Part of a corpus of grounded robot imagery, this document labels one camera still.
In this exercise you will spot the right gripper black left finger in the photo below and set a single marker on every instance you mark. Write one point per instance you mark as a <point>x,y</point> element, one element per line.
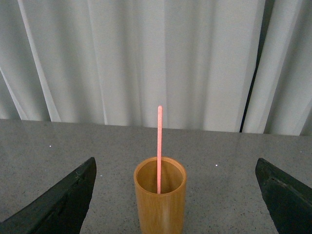
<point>60,210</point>

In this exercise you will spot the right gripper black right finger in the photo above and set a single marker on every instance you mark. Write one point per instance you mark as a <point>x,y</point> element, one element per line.
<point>288,200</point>

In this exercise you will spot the pink chopstick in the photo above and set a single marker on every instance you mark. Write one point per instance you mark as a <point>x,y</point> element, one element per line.
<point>159,146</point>

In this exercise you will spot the bamboo chopstick holder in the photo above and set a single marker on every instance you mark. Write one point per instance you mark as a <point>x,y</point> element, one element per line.
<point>160,213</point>

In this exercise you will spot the white curtain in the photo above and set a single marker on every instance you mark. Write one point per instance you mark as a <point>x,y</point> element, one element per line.
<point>218,65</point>

